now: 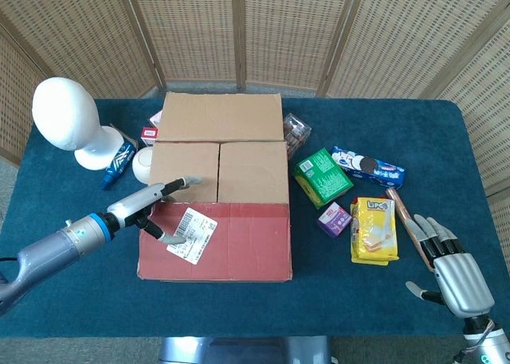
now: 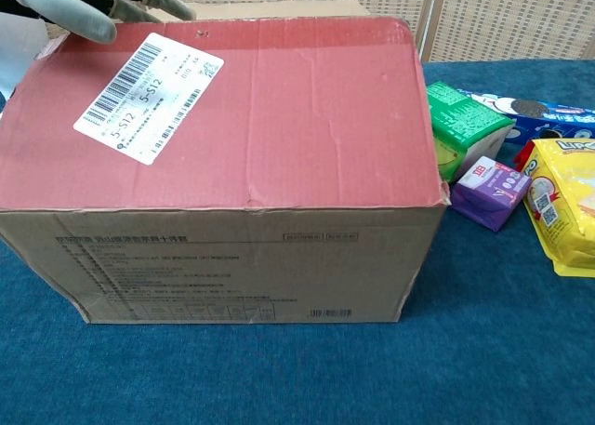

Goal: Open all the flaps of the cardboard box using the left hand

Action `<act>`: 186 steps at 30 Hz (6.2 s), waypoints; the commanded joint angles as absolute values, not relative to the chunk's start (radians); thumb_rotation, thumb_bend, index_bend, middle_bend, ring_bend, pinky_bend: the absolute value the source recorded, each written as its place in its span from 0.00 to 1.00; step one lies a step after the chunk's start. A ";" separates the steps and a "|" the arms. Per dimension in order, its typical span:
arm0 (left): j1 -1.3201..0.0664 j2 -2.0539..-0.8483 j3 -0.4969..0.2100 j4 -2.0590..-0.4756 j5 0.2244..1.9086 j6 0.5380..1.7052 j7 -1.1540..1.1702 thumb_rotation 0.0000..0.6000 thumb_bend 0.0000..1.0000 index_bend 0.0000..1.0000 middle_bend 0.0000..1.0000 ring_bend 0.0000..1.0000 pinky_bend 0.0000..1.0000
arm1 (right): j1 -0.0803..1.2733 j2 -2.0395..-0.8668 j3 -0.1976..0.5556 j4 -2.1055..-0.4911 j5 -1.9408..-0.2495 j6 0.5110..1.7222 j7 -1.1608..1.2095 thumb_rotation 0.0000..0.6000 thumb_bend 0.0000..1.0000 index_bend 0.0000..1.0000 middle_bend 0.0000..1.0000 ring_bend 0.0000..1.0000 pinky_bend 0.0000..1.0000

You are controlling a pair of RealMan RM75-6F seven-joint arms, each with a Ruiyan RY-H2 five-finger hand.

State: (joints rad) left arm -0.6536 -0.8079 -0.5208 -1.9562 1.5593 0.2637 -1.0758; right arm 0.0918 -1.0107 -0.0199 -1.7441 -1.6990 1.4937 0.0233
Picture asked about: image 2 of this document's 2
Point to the blue sandwich cookie box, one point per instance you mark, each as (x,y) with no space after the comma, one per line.
(558,118)

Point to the white barcode shipping label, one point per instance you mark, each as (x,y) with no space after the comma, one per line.
(149,99)

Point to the left robot hand grey glove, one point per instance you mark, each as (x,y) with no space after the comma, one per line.
(70,6)

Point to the red snack package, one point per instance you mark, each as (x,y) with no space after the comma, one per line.
(522,154)

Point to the white rounded object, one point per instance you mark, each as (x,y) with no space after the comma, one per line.
(18,57)

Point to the purple small tissue pack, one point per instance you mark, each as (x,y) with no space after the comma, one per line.
(488,197)

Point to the yellow snack bag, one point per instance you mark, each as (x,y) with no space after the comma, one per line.
(567,202)

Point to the blue tablecloth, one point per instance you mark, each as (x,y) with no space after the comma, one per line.
(325,378)

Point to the woven wooden folding screen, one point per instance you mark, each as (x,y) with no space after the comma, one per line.
(502,11)

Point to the green snack package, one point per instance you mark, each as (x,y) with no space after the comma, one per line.
(460,118)

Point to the brown cardboard shipping box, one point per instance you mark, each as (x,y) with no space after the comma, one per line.
(260,257)

